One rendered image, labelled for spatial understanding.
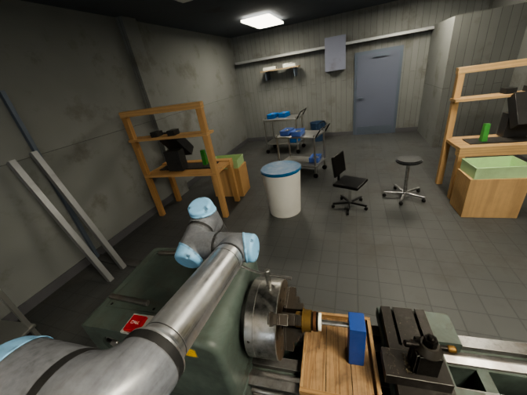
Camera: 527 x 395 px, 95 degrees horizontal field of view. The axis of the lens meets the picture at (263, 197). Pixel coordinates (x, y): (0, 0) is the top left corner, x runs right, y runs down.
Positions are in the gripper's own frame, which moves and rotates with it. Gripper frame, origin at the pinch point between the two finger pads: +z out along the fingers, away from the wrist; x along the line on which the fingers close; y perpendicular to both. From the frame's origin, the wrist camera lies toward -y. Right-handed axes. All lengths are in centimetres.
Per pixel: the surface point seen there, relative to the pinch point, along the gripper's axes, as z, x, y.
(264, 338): 16.4, -20.7, 14.3
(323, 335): 48, -9, 34
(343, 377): 43, -25, 42
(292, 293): 27.2, 1.1, 21.4
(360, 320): 25, -8, 49
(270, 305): 11.5, -10.2, 16.0
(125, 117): 46, 247, -253
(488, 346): 52, -4, 101
